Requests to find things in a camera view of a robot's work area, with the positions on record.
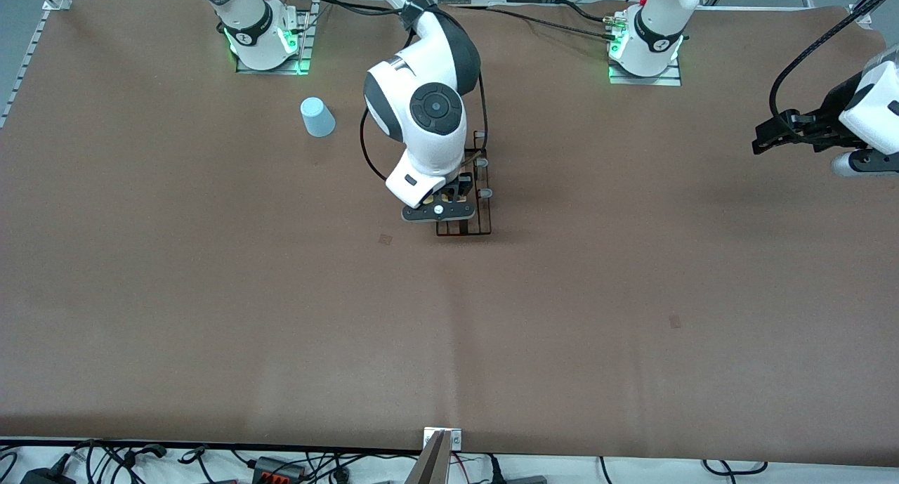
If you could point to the small aluminium edge bracket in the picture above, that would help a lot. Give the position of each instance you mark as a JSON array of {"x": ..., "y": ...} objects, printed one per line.
[{"x": 455, "y": 440}]

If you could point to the light blue plastic cup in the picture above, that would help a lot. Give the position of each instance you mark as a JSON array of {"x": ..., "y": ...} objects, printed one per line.
[{"x": 317, "y": 119}]

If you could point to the aluminium corner bracket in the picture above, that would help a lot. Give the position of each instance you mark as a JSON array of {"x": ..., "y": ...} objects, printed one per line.
[
  {"x": 57, "y": 3},
  {"x": 860, "y": 15}
]

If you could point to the black power adapter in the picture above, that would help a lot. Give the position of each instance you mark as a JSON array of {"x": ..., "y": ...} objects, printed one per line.
[{"x": 46, "y": 477}]

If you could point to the aluminium arm base plate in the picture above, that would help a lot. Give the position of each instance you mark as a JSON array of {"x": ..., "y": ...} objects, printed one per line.
[
  {"x": 267, "y": 71},
  {"x": 646, "y": 81}
]

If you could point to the yellow plastic cup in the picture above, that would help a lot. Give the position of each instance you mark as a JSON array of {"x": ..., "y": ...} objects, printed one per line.
[{"x": 428, "y": 200}]

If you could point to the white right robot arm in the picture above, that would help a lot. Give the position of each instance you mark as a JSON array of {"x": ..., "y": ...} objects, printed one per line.
[{"x": 435, "y": 112}]

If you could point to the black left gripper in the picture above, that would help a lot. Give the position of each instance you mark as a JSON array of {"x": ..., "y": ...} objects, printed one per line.
[{"x": 826, "y": 123}]

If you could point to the grey camera support beam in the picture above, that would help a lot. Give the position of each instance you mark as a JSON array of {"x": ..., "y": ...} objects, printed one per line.
[{"x": 432, "y": 466}]

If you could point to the perforated aluminium rail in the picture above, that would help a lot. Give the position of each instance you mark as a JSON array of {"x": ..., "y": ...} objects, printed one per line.
[{"x": 23, "y": 69}]

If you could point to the black and orange connector box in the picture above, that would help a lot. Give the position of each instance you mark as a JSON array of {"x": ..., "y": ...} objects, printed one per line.
[{"x": 277, "y": 468}]

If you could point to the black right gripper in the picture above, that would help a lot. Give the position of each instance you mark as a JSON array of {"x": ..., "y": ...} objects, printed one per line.
[{"x": 463, "y": 186}]

